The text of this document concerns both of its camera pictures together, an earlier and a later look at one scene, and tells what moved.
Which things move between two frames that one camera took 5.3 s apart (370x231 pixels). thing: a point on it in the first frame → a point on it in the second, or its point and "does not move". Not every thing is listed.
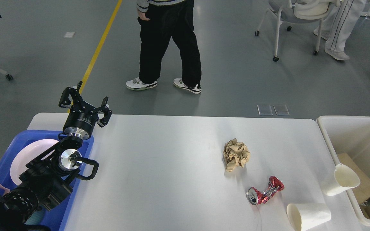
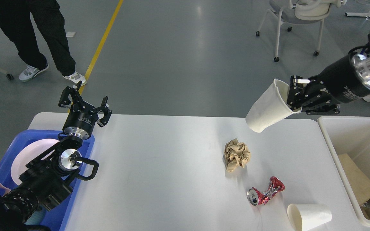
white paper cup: [343, 177] → [270, 106]
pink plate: [25, 153] does not move
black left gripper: [82, 117] does not move
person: [159, 20] → [13, 17]
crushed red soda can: [254, 196] does not move
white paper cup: [305, 217] does not move
